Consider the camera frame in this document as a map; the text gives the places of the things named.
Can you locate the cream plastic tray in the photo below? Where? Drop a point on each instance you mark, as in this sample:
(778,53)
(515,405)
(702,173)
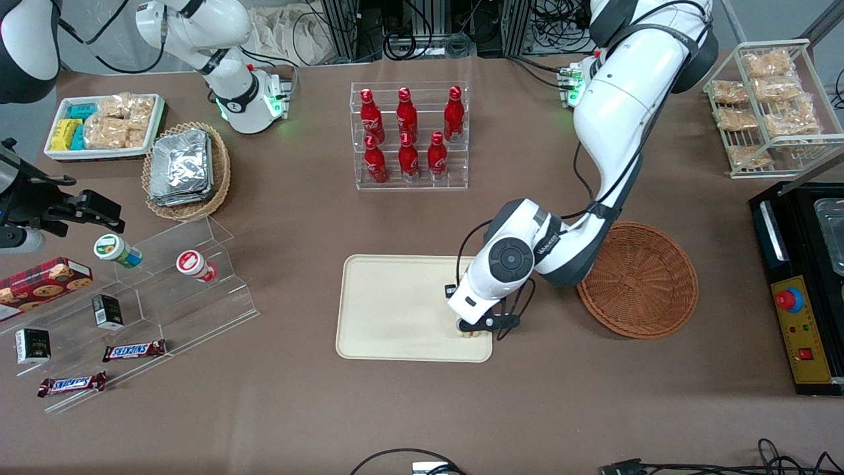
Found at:
(395,309)

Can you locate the green lid yogurt cup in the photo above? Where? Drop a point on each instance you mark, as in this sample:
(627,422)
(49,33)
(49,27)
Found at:
(112,249)

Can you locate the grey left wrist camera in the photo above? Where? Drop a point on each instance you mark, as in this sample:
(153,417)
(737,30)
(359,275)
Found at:
(466,324)

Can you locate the clear crispy snack bag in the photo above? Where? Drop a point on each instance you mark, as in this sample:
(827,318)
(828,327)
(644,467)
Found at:
(748,156)
(735,119)
(791,120)
(778,88)
(767,64)
(728,92)

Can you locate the small teal snack packet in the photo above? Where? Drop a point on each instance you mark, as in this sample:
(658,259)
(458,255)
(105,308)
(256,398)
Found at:
(82,111)

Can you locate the clear plastic container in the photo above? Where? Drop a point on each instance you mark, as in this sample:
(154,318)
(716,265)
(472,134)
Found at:
(832,231)

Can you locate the long teal snack packet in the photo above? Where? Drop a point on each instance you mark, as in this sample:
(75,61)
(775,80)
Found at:
(78,137)

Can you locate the snickers chocolate bar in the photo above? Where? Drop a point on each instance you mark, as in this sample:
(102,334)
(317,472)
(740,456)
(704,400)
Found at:
(134,350)
(72,384)

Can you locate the red cola bottle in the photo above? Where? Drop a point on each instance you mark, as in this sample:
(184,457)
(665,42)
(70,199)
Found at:
(370,115)
(407,113)
(376,163)
(437,158)
(453,113)
(409,161)

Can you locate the white plug adapter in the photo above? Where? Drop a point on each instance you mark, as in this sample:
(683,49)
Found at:
(432,468)

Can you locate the red tartan cookie box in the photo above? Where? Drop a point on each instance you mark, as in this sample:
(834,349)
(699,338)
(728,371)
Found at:
(39,284)

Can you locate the light wicker basket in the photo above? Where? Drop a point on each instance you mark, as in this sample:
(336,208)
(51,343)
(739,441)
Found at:
(221,178)

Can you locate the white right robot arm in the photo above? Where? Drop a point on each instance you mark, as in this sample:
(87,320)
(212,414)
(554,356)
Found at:
(232,89)

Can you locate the red lid yogurt cup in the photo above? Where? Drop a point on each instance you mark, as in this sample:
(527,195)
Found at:
(192,264)

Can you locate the yellow snack packet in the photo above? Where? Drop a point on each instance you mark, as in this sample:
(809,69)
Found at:
(64,134)

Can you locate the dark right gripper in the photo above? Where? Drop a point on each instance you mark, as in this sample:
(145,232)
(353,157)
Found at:
(34,204)

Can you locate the brown wicker basket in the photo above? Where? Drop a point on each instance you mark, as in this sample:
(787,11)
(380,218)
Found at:
(643,284)

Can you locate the clear rice cracker bag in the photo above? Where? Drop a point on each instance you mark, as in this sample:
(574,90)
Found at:
(113,105)
(105,133)
(136,138)
(142,111)

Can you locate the white snack bin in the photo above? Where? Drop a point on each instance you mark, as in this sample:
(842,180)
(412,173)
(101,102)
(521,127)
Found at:
(99,154)

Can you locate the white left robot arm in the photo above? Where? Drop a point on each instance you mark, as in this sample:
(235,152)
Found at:
(616,112)

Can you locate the clear acrylic stepped display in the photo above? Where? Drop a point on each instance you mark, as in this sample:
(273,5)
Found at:
(198,316)

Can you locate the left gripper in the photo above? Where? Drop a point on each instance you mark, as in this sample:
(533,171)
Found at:
(449,290)

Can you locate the triangular sandwich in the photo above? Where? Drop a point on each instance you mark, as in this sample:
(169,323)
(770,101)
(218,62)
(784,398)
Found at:
(469,334)

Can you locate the silver foil packet stack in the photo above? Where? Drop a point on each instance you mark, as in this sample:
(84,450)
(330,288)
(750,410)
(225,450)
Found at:
(181,168)

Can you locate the small black white carton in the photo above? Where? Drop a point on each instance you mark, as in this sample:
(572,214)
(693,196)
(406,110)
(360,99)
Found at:
(33,346)

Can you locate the clear acrylic bottle rack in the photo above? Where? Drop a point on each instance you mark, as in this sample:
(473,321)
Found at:
(412,186)

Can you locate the black yellow control box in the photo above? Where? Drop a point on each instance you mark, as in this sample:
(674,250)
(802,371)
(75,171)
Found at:
(801,224)

